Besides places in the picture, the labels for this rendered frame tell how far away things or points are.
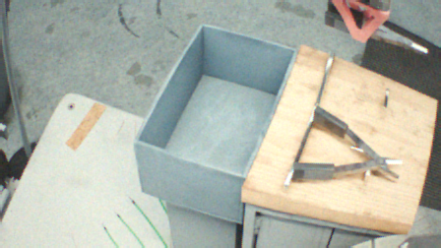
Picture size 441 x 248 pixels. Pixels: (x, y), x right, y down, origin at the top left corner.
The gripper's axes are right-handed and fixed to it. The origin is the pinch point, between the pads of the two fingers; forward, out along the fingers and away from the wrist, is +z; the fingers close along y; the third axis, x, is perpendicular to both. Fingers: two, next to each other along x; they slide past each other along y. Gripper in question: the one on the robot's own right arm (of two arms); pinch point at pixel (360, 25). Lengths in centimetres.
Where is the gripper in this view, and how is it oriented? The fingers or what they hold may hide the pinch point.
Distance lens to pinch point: 70.0
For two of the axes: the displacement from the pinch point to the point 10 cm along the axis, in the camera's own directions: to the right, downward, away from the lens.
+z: 0.0, 6.2, 7.8
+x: 9.4, 2.7, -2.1
